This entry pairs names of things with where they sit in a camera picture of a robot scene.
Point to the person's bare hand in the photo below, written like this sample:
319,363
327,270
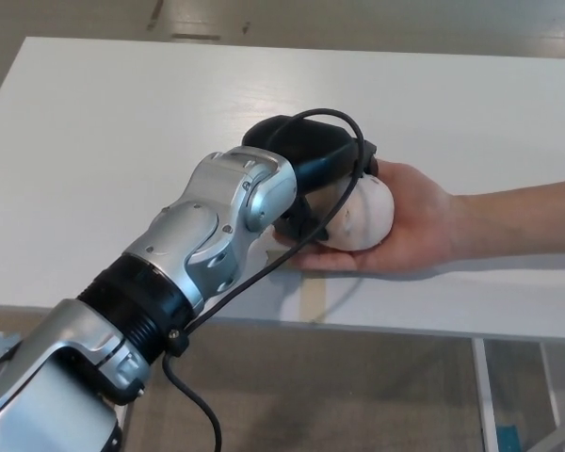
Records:
419,226

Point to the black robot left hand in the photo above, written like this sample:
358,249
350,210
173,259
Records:
311,146

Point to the pink dumpling plush toy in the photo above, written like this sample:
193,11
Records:
369,216

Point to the person's bare forearm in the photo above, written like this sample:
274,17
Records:
522,216

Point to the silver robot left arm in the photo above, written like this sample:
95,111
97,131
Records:
202,226

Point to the vertical beige tape strip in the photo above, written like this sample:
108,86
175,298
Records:
313,301

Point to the white thick table leg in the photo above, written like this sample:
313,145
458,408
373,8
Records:
485,400

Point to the white thin table leg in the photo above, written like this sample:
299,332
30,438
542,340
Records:
550,386

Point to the blue tape piece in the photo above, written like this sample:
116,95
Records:
507,438

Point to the white slanted table leg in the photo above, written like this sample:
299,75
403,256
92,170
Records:
127,433

